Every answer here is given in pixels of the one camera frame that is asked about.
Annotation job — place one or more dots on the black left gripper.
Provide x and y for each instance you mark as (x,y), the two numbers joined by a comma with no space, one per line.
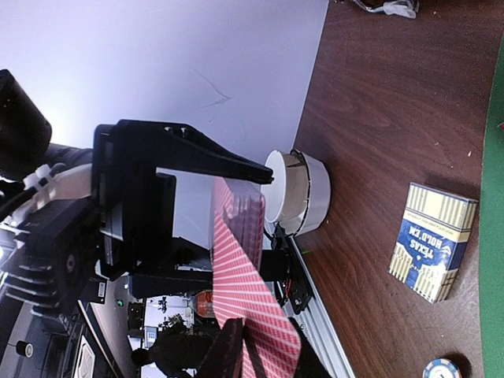
(137,201)

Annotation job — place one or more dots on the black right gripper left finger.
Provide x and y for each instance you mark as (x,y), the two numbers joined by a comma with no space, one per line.
(225,357)

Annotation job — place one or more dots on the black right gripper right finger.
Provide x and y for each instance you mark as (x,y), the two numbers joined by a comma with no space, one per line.
(309,365)

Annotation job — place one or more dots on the blue beige 10 chip stack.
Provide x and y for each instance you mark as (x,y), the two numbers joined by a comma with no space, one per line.
(441,368)

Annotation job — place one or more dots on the red card deck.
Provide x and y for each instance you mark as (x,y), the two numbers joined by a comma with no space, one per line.
(241,206)

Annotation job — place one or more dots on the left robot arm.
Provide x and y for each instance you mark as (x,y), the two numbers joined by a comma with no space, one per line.
(71,213)

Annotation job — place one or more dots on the white bowl stack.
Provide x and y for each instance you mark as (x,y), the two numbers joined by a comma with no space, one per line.
(299,196)

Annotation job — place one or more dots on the blue yellow card box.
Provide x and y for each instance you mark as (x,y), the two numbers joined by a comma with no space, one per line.
(434,233)

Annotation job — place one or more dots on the green round poker mat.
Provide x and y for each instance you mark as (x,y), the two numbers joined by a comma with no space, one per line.
(491,231)

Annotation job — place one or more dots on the aluminium front rail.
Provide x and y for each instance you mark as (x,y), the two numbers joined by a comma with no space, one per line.
(319,330)

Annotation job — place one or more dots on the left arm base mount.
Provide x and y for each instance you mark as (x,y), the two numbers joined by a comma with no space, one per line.
(282,266)

